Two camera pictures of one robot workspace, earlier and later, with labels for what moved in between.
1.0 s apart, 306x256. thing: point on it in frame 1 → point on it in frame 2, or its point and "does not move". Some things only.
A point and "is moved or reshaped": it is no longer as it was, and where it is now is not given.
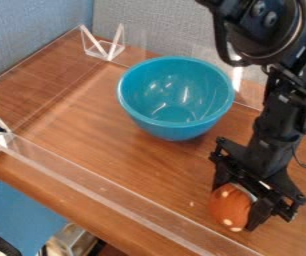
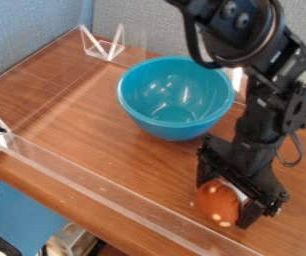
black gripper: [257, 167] → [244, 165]
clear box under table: [73, 241] does not move
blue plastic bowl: [175, 97] does not move
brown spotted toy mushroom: [230, 206] is moved or reshaped
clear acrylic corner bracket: [103, 49] does not move
